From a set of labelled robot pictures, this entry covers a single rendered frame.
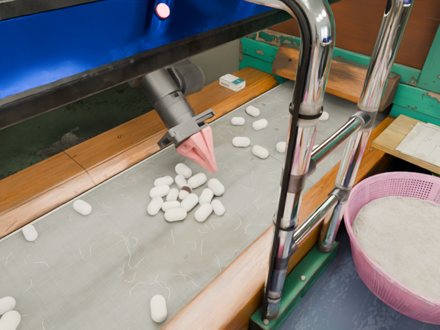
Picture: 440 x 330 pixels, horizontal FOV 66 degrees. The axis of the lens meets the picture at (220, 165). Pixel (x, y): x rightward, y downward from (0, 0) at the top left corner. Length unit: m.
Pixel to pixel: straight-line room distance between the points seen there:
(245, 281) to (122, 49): 0.32
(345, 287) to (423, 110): 0.44
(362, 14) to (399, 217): 0.45
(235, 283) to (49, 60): 0.34
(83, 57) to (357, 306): 0.50
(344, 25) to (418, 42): 0.16
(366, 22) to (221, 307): 0.67
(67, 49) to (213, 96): 0.62
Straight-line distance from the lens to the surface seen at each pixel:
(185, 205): 0.57
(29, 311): 0.54
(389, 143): 0.75
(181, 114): 0.59
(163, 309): 0.46
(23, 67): 0.27
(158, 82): 0.60
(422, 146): 0.76
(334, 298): 0.59
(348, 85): 0.84
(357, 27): 0.87
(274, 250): 0.37
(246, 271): 0.48
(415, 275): 0.59
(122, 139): 0.73
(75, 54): 0.28
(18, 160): 2.20
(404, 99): 0.86
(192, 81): 0.65
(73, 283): 0.54
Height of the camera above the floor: 1.16
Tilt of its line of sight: 39 degrees down
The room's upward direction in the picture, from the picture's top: straight up
